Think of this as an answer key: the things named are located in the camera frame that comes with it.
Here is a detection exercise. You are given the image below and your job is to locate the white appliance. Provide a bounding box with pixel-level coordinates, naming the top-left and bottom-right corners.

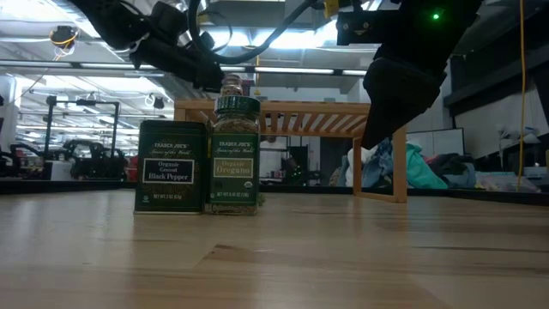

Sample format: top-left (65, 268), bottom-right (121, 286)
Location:
top-left (42, 161), bottom-right (72, 181)

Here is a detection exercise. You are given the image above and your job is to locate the black angled beam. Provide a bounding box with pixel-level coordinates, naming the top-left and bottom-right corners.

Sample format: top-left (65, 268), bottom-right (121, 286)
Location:
top-left (443, 42), bottom-right (549, 125)

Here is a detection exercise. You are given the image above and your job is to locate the white panel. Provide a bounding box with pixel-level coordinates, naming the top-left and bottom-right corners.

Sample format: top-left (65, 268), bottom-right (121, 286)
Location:
top-left (406, 127), bottom-right (466, 158)

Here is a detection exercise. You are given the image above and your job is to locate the white desk lamp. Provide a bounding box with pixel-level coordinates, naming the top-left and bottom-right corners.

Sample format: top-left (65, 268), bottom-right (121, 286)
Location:
top-left (496, 124), bottom-right (542, 151)

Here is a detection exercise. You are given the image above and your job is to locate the long ceiling light bar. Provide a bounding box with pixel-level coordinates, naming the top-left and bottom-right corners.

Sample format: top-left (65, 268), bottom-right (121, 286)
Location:
top-left (0, 59), bottom-right (368, 77)

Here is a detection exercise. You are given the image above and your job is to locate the person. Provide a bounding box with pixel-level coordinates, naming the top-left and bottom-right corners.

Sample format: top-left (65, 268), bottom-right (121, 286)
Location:
top-left (260, 135), bottom-right (287, 179)

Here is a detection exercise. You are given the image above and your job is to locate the blue clothes pile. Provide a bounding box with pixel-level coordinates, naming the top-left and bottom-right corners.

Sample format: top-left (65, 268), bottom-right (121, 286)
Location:
top-left (342, 136), bottom-right (394, 188)

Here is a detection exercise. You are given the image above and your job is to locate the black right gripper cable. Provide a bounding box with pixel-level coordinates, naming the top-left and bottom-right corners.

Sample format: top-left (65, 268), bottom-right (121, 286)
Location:
top-left (187, 0), bottom-right (321, 65)

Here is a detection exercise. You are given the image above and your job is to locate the black gantry stand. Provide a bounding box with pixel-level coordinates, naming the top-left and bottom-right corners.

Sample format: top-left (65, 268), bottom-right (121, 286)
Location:
top-left (45, 94), bottom-right (121, 164)

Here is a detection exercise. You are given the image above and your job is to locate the pastel patterned cloth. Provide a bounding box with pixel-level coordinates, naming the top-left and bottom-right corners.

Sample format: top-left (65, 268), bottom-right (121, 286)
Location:
top-left (475, 170), bottom-right (541, 193)

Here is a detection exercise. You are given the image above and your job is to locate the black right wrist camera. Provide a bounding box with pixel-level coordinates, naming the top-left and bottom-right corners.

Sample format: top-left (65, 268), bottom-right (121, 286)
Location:
top-left (336, 10), bottom-right (387, 46)

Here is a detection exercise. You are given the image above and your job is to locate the dark grey garment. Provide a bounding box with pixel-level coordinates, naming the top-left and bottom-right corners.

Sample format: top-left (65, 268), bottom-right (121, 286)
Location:
top-left (428, 152), bottom-right (477, 189)

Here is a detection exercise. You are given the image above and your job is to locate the oregano jar with green lid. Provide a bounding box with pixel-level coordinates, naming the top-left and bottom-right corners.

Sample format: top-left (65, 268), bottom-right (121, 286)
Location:
top-left (208, 94), bottom-right (262, 215)

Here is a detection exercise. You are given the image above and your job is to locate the wooden slatted shelf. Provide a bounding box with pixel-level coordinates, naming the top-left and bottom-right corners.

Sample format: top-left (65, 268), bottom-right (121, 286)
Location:
top-left (173, 98), bottom-right (408, 204)

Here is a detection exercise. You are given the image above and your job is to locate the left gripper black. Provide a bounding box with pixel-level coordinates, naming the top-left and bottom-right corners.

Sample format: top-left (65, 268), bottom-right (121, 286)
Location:
top-left (128, 2), bottom-right (227, 94)

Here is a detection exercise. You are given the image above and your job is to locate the yellow cable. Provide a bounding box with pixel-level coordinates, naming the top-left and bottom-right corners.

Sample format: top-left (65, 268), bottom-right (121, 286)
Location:
top-left (516, 0), bottom-right (528, 193)

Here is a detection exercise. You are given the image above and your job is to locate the dark green black pepper tin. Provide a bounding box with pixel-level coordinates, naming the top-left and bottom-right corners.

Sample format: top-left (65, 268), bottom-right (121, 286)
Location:
top-left (134, 119), bottom-right (208, 215)

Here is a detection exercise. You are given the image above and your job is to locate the white cloth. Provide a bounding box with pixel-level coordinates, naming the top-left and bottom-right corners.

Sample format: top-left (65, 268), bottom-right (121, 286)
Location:
top-left (346, 145), bottom-right (374, 175)

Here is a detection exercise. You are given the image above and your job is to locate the black hanging ceiling device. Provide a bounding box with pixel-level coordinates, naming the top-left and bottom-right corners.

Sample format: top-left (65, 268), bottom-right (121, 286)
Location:
top-left (49, 25), bottom-right (79, 49)

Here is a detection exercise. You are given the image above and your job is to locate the small saffron jar with cork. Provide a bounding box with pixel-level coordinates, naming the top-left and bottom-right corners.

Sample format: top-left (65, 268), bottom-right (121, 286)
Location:
top-left (220, 74), bottom-right (244, 98)

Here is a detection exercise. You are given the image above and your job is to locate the turquoise garment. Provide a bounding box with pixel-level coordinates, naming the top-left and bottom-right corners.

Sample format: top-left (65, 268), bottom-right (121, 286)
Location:
top-left (405, 142), bottom-right (449, 190)

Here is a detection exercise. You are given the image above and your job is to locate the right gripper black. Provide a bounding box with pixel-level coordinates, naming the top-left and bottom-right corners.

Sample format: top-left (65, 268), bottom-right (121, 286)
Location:
top-left (360, 0), bottom-right (475, 151)

